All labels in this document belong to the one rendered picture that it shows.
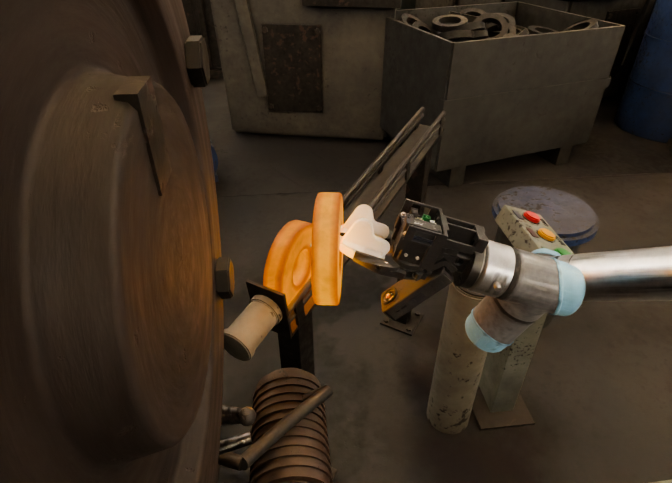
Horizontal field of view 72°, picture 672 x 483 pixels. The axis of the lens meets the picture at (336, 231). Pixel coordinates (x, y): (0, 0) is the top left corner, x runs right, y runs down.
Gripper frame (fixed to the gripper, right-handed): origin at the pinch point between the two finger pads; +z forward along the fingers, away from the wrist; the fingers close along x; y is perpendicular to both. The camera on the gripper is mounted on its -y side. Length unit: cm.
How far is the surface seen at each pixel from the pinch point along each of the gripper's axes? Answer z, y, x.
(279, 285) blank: 4.6, -13.9, -3.7
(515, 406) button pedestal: -73, -65, -37
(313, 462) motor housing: -7.6, -32.2, 12.7
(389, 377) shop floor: -37, -76, -46
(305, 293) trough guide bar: -0.1, -17.6, -7.6
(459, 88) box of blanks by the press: -53, -13, -167
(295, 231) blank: 4.4, -7.5, -10.1
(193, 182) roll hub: 9.7, 25.2, 36.5
